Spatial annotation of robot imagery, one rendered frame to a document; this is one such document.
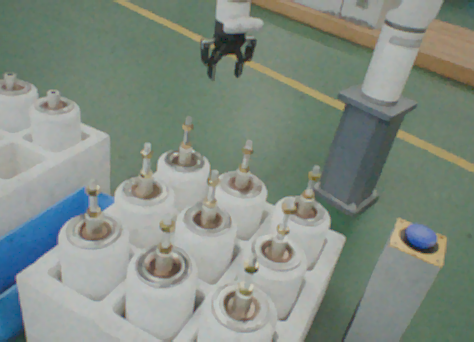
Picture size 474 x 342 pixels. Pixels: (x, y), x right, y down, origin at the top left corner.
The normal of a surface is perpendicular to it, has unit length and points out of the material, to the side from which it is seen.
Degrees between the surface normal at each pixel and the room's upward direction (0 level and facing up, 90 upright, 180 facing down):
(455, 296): 0
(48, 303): 90
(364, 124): 90
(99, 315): 0
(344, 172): 90
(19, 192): 90
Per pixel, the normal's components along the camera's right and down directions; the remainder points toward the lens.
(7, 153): 0.88, 0.37
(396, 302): -0.46, 0.44
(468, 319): 0.15, -0.82
